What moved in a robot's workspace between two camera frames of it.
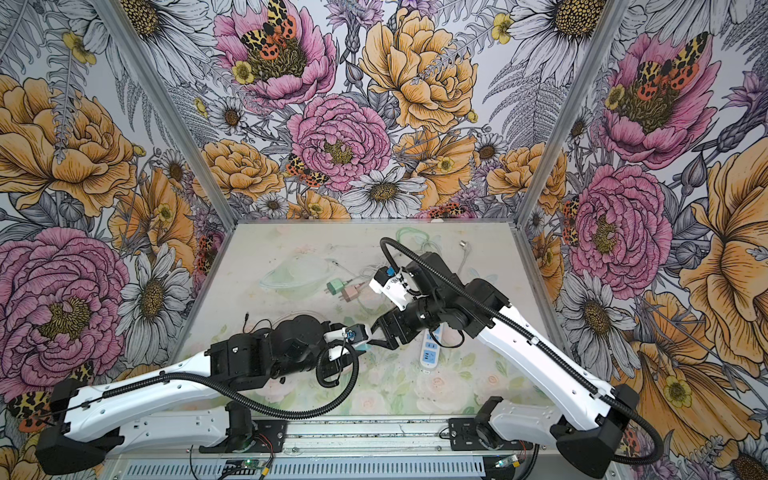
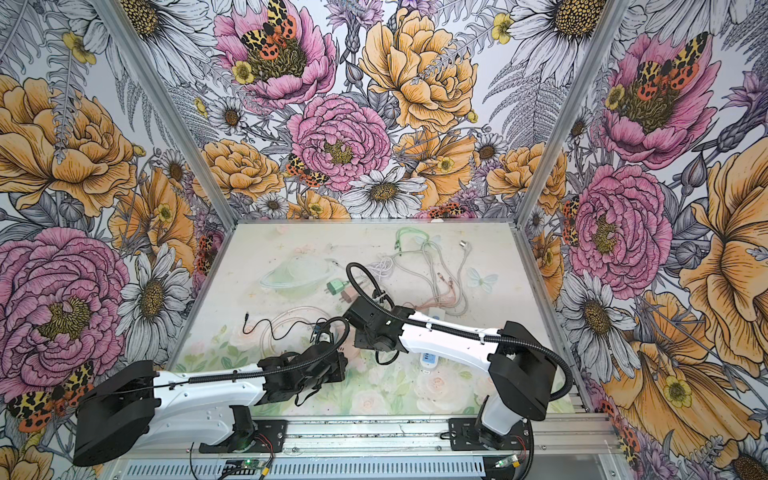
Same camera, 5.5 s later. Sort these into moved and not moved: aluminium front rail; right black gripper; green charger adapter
Moved: right black gripper
Not moved: green charger adapter; aluminium front rail
